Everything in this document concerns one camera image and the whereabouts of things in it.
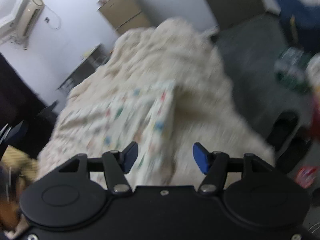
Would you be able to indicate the blue cloth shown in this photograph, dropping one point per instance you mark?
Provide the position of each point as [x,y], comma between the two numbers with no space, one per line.
[298,22]

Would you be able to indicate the black slippers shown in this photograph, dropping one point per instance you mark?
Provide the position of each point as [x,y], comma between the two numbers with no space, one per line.
[287,140]

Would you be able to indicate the grey desk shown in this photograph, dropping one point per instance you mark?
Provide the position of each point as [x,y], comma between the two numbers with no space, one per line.
[83,67]

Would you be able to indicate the dark office chair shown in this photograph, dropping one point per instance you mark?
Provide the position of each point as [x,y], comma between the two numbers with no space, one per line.
[47,111]

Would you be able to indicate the white air conditioner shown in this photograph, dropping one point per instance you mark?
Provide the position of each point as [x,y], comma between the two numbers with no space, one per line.
[30,17]

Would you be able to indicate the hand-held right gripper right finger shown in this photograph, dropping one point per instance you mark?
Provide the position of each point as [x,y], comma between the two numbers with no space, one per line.
[201,158]

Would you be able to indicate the dark wardrobe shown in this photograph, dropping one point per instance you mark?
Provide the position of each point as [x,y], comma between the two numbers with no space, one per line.
[17,90]

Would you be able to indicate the person's left hand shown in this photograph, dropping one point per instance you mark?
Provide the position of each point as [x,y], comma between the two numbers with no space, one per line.
[7,208]

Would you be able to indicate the red snack packet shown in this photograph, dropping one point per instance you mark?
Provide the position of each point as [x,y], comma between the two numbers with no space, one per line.
[306,177]

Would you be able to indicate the cream fluffy blanket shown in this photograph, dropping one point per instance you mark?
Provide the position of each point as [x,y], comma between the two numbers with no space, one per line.
[190,80]

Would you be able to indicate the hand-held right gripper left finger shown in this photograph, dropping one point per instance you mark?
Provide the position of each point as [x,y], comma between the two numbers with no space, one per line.
[130,156]

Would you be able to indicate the green bottle pack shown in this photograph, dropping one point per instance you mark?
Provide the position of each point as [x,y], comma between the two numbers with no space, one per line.
[292,70]

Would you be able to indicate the white cartoon-print garment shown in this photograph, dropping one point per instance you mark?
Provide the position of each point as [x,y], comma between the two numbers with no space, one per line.
[135,120]

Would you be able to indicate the brown door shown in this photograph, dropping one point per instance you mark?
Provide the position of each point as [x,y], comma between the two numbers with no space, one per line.
[231,0]

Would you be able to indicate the yellow striped hanging cloth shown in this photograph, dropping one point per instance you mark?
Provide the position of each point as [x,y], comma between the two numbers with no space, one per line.
[20,161]

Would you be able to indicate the brown refrigerator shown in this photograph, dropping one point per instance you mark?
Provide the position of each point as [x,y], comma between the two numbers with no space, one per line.
[126,13]

